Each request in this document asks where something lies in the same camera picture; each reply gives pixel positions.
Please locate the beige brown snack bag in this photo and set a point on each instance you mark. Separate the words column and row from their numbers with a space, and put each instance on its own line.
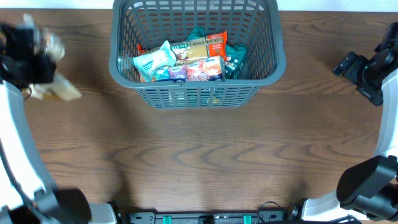
column 51, row 49

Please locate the grey plastic basket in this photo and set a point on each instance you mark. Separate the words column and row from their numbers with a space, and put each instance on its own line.
column 254, row 23

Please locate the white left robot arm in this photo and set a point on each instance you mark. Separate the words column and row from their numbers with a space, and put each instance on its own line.
column 29, row 194

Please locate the teal wipes packet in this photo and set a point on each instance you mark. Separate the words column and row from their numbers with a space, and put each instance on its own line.
column 148, row 64

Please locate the colourful tissue pack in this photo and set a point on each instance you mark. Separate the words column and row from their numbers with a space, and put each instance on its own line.
column 209, row 69

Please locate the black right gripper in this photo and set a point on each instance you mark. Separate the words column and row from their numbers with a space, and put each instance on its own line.
column 348, row 64

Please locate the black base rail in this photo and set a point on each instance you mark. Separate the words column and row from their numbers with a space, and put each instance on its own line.
column 271, row 216

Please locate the green coffee bag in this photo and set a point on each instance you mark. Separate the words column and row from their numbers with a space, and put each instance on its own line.
column 236, row 55

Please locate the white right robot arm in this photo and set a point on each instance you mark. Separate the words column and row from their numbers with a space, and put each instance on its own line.
column 368, row 190

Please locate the orange spaghetti packet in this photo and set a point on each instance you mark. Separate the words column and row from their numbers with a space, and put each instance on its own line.
column 190, row 51

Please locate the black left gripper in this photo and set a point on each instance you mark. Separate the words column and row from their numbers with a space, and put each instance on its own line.
column 46, row 69

